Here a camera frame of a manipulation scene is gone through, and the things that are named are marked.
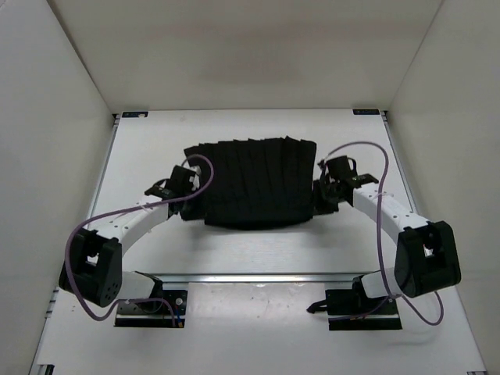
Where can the black pleated skirt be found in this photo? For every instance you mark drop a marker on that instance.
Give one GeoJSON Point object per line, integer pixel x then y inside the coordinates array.
{"type": "Point", "coordinates": [253, 184]}

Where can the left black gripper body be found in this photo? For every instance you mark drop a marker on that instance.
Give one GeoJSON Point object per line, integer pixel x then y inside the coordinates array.
{"type": "Point", "coordinates": [193, 208]}

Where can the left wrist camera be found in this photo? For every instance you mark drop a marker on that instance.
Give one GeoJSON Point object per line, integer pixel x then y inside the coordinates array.
{"type": "Point", "coordinates": [194, 178]}

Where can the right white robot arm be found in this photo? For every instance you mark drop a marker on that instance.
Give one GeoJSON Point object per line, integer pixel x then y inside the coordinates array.
{"type": "Point", "coordinates": [416, 256]}

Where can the blue corner label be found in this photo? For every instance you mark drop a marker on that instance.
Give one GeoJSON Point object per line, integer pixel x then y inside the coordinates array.
{"type": "Point", "coordinates": [134, 114]}
{"type": "Point", "coordinates": [366, 112]}

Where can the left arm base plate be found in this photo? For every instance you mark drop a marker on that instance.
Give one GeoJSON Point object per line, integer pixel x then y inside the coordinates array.
{"type": "Point", "coordinates": [156, 314]}

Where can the left blue corner label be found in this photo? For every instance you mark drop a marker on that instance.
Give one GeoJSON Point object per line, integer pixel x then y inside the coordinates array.
{"type": "Point", "coordinates": [134, 114]}

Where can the right blue corner label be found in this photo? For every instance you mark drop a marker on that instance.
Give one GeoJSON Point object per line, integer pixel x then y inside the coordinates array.
{"type": "Point", "coordinates": [366, 112]}

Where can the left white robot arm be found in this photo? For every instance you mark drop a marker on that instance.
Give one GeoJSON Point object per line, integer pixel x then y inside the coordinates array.
{"type": "Point", "coordinates": [93, 269]}

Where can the aluminium front rail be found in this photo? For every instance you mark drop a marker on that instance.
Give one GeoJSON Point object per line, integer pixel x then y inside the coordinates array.
{"type": "Point", "coordinates": [257, 278]}

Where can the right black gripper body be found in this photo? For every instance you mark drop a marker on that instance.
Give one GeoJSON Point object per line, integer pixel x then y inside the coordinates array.
{"type": "Point", "coordinates": [326, 200]}

